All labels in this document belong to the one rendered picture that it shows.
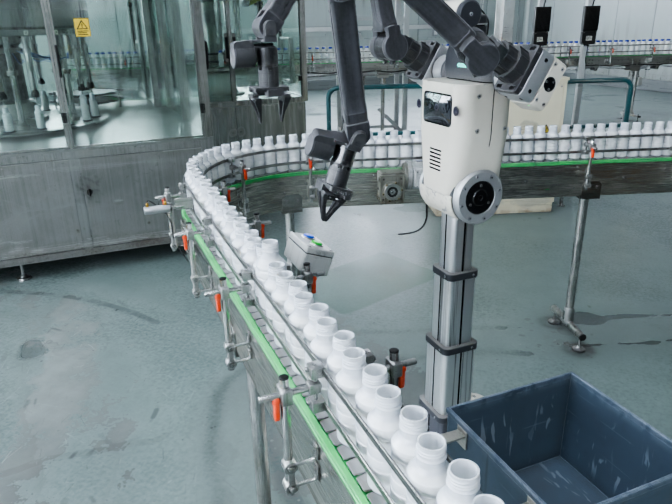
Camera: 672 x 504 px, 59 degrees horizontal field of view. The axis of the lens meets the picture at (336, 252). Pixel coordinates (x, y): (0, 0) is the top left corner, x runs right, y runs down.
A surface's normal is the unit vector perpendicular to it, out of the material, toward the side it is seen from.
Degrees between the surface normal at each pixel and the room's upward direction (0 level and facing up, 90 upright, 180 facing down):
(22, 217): 90
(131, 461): 0
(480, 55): 111
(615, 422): 90
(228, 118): 90
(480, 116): 90
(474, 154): 101
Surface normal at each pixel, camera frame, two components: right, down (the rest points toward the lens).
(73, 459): -0.02, -0.93
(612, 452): -0.92, 0.15
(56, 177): 0.39, 0.33
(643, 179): 0.08, 0.36
